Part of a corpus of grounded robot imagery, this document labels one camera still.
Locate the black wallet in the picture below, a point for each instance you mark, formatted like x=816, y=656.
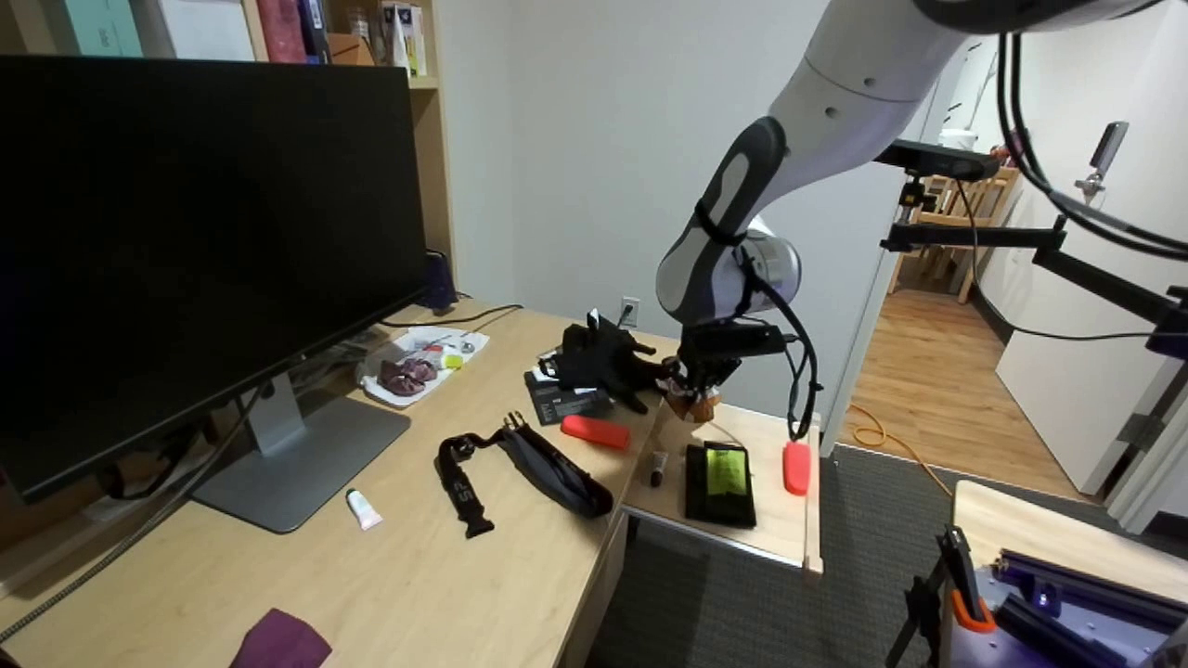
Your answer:
x=566, y=400

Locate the dark red pouch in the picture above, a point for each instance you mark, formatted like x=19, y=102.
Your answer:
x=285, y=27

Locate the red orange case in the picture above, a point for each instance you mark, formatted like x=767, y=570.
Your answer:
x=599, y=433

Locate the wooden side table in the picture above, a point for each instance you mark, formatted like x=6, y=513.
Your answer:
x=1062, y=523

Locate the small white black tube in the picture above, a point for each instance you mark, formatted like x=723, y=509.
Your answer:
x=659, y=468

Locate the black box green label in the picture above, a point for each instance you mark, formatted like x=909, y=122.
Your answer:
x=723, y=485

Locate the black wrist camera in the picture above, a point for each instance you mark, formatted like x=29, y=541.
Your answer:
x=755, y=336

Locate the white box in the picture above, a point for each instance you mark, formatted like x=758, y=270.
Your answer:
x=208, y=24

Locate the white bottles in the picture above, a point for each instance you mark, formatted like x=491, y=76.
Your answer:
x=401, y=34

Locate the black stereo camera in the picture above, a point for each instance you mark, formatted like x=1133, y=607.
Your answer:
x=942, y=155

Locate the open wooden drawer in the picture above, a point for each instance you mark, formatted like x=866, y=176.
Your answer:
x=767, y=519

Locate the dark blue cup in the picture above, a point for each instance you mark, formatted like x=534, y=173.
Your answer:
x=437, y=282

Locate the small wooden bookcase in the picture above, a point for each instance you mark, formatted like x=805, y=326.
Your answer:
x=952, y=263

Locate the small yellow green ball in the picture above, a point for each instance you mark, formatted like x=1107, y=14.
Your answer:
x=456, y=365

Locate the small white stick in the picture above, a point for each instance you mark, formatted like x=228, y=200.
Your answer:
x=363, y=509

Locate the black computer monitor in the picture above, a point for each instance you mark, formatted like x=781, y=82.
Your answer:
x=188, y=245

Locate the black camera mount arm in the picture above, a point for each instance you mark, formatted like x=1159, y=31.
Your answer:
x=1051, y=252

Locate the purple cloth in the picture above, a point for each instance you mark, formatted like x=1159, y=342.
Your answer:
x=285, y=639

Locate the wooden desk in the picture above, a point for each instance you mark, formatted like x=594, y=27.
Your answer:
x=410, y=596

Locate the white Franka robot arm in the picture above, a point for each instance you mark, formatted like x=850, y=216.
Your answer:
x=842, y=85

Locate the brown leather item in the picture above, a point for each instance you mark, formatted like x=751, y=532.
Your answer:
x=352, y=50

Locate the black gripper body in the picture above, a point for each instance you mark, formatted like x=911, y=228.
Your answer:
x=709, y=358

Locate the purple box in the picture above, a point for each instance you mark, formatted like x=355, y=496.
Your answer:
x=1090, y=607

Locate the red oval item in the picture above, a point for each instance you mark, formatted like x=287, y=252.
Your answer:
x=797, y=468

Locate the teal book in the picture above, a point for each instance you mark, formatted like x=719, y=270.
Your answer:
x=107, y=24

